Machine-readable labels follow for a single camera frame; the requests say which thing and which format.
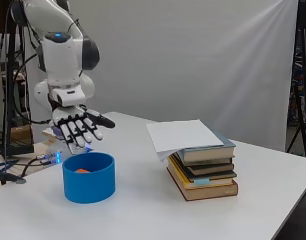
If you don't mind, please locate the black cover book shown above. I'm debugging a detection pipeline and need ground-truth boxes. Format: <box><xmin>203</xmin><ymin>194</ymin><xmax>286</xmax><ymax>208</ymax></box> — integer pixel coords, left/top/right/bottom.
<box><xmin>171</xmin><ymin>153</ymin><xmax>238</xmax><ymax>183</ymax></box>

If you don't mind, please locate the white paper sheet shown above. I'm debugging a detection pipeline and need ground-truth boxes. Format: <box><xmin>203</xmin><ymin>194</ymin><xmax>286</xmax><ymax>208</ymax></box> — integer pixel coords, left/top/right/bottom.
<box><xmin>145</xmin><ymin>118</ymin><xmax>225</xmax><ymax>163</ymax></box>

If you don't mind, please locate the blue round tub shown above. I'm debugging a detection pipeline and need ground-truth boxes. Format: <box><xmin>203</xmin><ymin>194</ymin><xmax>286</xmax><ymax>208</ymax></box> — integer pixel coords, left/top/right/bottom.
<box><xmin>61</xmin><ymin>151</ymin><xmax>117</xmax><ymax>205</ymax></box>

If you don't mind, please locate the thin dark brown book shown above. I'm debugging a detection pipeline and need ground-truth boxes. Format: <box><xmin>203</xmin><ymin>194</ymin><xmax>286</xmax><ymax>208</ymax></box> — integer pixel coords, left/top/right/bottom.
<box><xmin>178</xmin><ymin>155</ymin><xmax>235</xmax><ymax>167</ymax></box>

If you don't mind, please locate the yellow cover book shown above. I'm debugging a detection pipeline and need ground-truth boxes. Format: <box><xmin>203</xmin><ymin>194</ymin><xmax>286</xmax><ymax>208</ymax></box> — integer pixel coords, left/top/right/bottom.
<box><xmin>167</xmin><ymin>156</ymin><xmax>235</xmax><ymax>191</ymax></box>

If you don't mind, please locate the wooden board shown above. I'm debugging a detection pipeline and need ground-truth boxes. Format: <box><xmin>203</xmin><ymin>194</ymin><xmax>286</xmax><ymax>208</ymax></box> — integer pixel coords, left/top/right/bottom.
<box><xmin>41</xmin><ymin>127</ymin><xmax>75</xmax><ymax>155</ymax></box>

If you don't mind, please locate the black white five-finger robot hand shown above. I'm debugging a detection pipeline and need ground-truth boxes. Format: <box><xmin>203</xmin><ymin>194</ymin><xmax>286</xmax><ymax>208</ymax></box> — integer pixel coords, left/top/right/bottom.
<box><xmin>48</xmin><ymin>84</ymin><xmax>116</xmax><ymax>155</ymax></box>

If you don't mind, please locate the white backdrop sheet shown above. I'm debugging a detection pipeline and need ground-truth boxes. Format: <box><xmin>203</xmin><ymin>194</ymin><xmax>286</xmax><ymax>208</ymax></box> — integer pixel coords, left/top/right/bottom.
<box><xmin>24</xmin><ymin>0</ymin><xmax>299</xmax><ymax>153</ymax></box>

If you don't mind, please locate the thick brown book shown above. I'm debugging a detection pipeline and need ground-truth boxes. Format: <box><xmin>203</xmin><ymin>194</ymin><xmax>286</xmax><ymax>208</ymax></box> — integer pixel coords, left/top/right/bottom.
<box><xmin>165</xmin><ymin>166</ymin><xmax>240</xmax><ymax>202</ymax></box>

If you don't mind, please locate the black pole stand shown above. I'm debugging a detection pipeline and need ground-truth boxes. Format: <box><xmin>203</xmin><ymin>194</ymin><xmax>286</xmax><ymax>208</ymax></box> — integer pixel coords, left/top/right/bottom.
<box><xmin>0</xmin><ymin>0</ymin><xmax>28</xmax><ymax>185</ymax></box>

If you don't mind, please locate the grey-blue cover book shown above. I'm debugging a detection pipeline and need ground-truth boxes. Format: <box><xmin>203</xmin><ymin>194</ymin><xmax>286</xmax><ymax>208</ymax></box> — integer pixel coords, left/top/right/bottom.
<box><xmin>176</xmin><ymin>130</ymin><xmax>237</xmax><ymax>164</ymax></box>

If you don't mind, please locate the circuit board with blue light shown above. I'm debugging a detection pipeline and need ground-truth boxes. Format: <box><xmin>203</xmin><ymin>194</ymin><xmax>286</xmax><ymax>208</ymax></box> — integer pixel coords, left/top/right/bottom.
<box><xmin>35</xmin><ymin>150</ymin><xmax>64</xmax><ymax>167</ymax></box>

